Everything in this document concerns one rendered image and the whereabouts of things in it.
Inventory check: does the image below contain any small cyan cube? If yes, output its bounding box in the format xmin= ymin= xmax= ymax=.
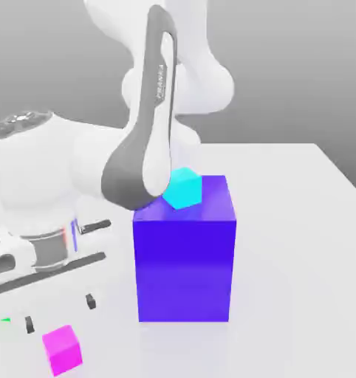
xmin=162 ymin=166 xmax=203 ymax=211

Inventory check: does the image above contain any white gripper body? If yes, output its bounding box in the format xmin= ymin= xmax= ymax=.
xmin=0 ymin=251 xmax=110 ymax=317

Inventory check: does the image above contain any large blue box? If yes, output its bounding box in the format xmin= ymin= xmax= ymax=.
xmin=132 ymin=174 xmax=237 ymax=323

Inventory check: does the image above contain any small magenta cube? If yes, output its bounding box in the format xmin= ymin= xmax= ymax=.
xmin=41 ymin=324 xmax=83 ymax=378

